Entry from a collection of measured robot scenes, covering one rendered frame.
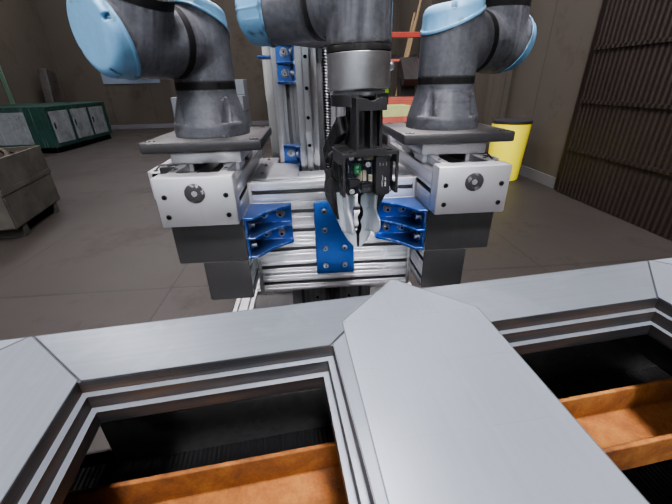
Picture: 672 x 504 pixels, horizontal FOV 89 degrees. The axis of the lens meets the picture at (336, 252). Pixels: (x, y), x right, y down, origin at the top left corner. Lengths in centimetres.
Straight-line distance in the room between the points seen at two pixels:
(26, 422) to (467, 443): 39
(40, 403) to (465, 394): 40
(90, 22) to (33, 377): 48
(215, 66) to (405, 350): 60
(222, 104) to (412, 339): 56
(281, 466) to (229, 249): 40
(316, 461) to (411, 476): 22
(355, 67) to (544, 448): 40
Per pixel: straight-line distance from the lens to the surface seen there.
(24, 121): 901
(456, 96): 79
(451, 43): 79
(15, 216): 389
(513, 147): 468
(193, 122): 75
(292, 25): 48
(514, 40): 90
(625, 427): 69
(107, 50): 67
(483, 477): 33
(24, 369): 51
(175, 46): 71
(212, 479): 52
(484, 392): 38
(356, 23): 43
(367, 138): 43
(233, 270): 73
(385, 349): 40
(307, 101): 83
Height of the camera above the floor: 113
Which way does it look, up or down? 26 degrees down
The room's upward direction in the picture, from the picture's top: 1 degrees counter-clockwise
